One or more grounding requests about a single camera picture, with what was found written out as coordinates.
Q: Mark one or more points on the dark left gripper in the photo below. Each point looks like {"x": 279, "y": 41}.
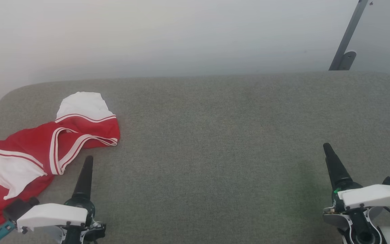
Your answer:
{"x": 90, "y": 208}

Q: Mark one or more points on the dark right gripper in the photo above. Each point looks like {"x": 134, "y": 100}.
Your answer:
{"x": 359, "y": 223}

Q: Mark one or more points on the red and white shirt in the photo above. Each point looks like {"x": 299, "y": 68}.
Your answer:
{"x": 32, "y": 145}

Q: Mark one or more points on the black left wrist connector block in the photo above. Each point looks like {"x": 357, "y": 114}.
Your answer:
{"x": 19, "y": 207}

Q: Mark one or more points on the white right wrist camera cover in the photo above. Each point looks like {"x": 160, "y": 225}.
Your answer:
{"x": 374, "y": 196}

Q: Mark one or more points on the grey post bracket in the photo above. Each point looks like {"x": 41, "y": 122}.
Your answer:
{"x": 348, "y": 60}

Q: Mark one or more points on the grey metal post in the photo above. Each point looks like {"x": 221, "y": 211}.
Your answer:
{"x": 349, "y": 32}

